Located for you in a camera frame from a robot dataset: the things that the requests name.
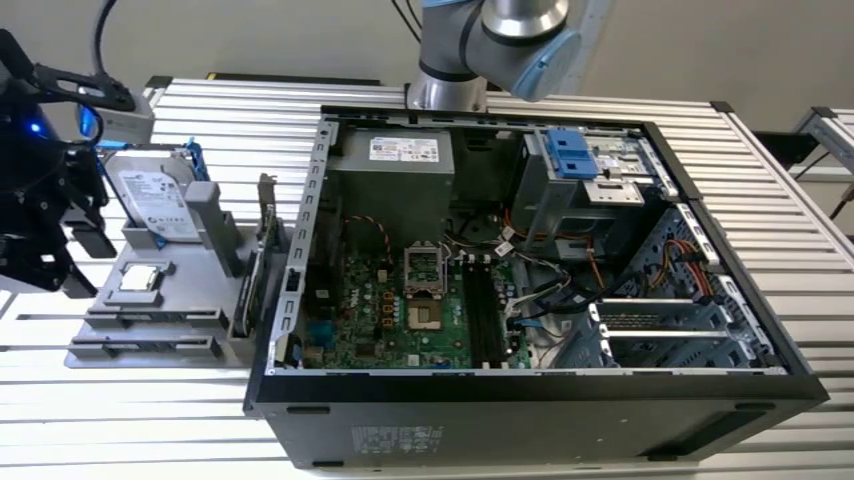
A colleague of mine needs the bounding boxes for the metal slat side table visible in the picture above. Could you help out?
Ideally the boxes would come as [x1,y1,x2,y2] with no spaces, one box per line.
[786,103,854,222]

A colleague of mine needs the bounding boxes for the RAM stick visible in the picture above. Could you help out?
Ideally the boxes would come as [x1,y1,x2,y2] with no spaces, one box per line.
[71,337,222,351]
[86,309,223,322]

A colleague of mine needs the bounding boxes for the twisted coloured fan wire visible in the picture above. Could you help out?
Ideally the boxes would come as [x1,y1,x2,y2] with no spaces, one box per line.
[342,214,395,264]

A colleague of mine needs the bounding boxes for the hard disk in blue carrier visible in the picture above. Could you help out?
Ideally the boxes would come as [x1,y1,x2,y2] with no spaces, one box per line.
[96,134,212,250]

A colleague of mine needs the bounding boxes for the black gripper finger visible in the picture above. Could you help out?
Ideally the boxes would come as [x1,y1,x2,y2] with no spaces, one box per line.
[63,144,118,260]
[0,234,99,300]

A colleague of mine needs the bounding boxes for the black camera cable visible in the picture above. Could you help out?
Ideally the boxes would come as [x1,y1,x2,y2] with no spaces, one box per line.
[91,0,123,81]

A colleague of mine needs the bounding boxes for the black RAM slot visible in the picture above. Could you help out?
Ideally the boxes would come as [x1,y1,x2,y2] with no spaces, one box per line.
[463,259,483,369]
[471,259,491,369]
[479,259,499,369]
[487,259,509,369]

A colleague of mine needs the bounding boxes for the red yellow power wires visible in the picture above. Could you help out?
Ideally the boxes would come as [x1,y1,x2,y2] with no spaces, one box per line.
[650,238,719,304]

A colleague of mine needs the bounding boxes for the green motherboard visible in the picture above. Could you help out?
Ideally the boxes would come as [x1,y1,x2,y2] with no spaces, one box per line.
[299,249,535,372]

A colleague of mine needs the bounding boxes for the blue plastic drive bracket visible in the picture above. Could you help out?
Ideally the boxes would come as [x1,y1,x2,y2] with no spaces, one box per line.
[542,127,601,180]

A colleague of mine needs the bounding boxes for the silver CPU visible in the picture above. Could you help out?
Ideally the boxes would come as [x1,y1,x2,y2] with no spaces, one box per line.
[116,263,166,292]

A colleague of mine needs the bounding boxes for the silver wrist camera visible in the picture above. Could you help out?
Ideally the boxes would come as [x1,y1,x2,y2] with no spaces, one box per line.
[79,92,158,147]

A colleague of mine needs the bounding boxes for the orange wire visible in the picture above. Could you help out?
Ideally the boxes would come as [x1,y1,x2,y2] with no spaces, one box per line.
[503,209,609,293]

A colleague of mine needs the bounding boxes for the black PC case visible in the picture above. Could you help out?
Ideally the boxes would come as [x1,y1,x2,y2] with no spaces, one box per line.
[243,102,833,471]

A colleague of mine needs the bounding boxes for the black cable bundle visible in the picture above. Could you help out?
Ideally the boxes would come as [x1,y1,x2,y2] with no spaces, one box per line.
[511,254,603,322]

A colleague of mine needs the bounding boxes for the metal socket cover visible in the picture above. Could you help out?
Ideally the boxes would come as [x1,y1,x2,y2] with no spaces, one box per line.
[403,239,447,297]

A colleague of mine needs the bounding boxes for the graphics card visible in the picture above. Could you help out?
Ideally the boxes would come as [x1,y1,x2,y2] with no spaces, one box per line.
[230,171,282,337]

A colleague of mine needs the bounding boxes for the CPU socket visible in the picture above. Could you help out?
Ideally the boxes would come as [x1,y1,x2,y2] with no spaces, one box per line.
[406,298,447,333]

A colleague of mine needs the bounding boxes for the silver disk bay cage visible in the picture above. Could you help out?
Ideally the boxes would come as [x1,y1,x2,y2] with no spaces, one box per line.
[511,125,667,257]

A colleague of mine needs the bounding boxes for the grey perforated disk bay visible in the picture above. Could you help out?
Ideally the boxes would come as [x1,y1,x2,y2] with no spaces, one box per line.
[590,295,787,372]

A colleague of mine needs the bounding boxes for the black camera bracket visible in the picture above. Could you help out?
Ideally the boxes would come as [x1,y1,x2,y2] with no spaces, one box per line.
[30,62,139,114]

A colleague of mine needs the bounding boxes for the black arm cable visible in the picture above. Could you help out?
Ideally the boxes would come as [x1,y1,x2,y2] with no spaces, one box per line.
[390,0,426,37]

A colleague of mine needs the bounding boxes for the wire bundle with white tags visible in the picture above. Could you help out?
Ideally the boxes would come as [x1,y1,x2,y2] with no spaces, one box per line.
[443,219,537,262]

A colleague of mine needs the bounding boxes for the grey power supply unit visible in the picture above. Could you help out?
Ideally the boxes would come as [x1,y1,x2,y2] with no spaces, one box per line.
[324,124,458,247]

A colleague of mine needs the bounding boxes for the black case fan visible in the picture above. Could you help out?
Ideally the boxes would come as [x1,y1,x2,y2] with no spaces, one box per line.
[318,194,347,274]

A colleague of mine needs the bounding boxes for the grey parts rack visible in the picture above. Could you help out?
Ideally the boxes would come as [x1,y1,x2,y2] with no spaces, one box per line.
[63,180,296,371]

